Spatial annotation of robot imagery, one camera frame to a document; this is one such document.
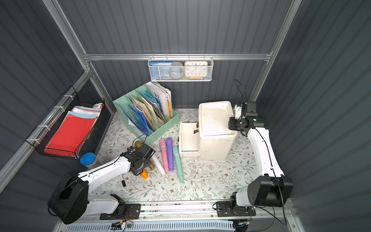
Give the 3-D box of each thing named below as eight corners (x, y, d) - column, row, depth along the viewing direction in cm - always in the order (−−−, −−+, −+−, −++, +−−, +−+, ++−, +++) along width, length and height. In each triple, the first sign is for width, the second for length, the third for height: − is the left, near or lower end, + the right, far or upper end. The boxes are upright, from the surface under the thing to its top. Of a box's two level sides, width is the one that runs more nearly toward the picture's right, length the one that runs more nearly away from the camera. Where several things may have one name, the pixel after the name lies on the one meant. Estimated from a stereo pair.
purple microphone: (167, 171, 88) (166, 170, 86) (166, 140, 103) (166, 138, 101) (173, 171, 89) (173, 169, 86) (172, 139, 103) (172, 137, 101)
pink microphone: (164, 172, 88) (164, 171, 86) (159, 141, 102) (159, 139, 100) (171, 170, 88) (171, 169, 87) (165, 140, 103) (165, 138, 101)
